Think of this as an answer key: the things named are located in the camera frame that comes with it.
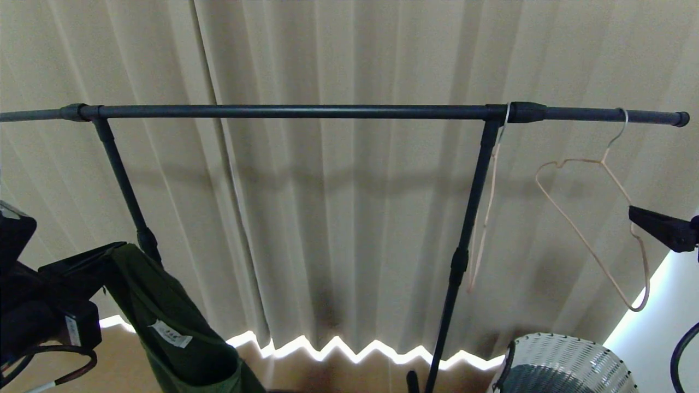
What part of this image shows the pink clothes hanger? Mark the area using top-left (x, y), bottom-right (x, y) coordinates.
top-left (467, 103), bottom-right (512, 293)
top-left (535, 108), bottom-right (651, 313)

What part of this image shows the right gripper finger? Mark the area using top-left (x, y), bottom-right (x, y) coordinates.
top-left (628, 205), bottom-right (699, 253)

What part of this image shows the white laundry basket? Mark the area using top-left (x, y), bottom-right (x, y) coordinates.
top-left (490, 333), bottom-right (639, 393)

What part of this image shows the black clothes rack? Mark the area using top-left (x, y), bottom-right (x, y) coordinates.
top-left (0, 101), bottom-right (690, 393)

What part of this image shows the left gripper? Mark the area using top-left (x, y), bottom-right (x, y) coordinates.
top-left (0, 266), bottom-right (104, 361)

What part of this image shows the green printed shirt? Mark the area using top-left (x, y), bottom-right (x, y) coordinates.
top-left (103, 243), bottom-right (268, 393)

